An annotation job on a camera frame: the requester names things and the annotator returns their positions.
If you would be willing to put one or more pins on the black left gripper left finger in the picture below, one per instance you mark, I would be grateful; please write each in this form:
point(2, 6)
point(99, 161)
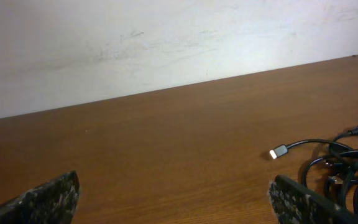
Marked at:
point(55, 201)

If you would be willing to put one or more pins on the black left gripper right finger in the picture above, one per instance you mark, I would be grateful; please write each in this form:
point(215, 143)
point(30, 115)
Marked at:
point(295, 203)

